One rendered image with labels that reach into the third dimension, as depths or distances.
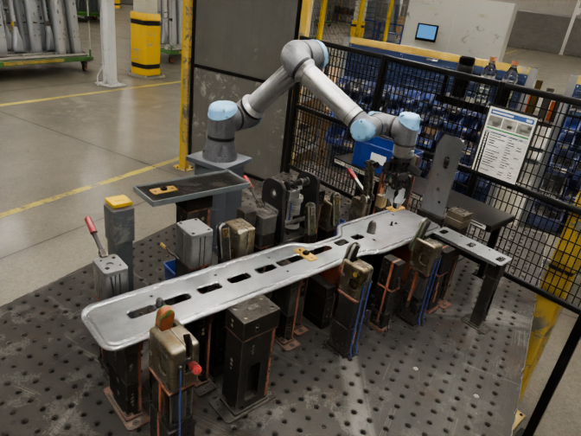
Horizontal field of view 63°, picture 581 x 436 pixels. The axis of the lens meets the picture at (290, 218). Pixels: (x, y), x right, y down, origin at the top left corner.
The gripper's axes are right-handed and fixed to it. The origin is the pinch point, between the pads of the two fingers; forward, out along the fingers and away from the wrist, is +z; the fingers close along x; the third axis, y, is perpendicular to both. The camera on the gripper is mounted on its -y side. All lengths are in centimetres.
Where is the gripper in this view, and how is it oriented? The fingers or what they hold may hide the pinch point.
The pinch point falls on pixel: (396, 203)
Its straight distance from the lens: 189.1
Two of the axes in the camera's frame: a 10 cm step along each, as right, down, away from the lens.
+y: -7.6, 2.6, -6.0
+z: -0.7, 8.8, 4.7
